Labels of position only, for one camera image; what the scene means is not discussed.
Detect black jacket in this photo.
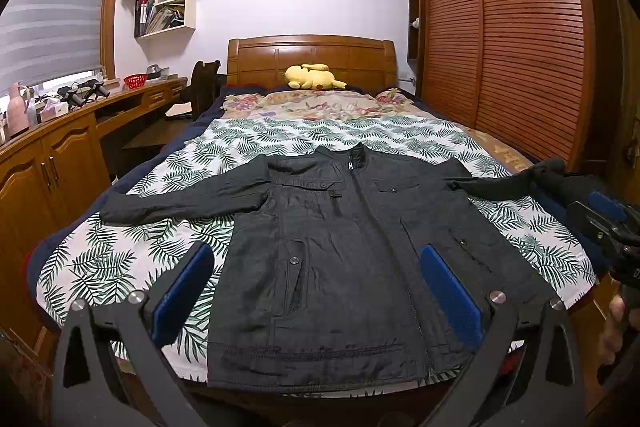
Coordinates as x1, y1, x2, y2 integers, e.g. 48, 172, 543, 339
101, 145, 554, 392

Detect person right hand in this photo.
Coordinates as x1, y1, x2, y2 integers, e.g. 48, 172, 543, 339
598, 295, 626, 365

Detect wooden desk cabinet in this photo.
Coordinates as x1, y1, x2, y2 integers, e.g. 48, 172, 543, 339
1, 77, 186, 346

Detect wooden louvered wardrobe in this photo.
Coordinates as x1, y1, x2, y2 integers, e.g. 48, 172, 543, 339
408, 0, 623, 174

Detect pink thermos bottle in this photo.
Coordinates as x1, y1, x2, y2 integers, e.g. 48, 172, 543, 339
6, 82, 29, 138

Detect black dumbbells on desk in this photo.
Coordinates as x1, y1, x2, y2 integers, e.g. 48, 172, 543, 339
58, 78, 111, 108

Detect red basket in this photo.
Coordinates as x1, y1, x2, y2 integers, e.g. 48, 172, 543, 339
124, 74, 148, 90

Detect floral pillow cover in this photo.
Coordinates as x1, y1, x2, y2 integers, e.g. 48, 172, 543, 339
222, 88, 434, 121

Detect dark wooden chair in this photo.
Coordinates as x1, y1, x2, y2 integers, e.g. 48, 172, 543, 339
165, 61, 220, 120

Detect yellow plush toy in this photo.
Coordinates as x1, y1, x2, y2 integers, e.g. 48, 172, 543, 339
284, 64, 346, 91

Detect window roller blind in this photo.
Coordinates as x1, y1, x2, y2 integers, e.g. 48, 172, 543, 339
1, 0, 103, 92

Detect wooden headboard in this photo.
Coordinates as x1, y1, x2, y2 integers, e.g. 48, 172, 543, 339
227, 35, 398, 95

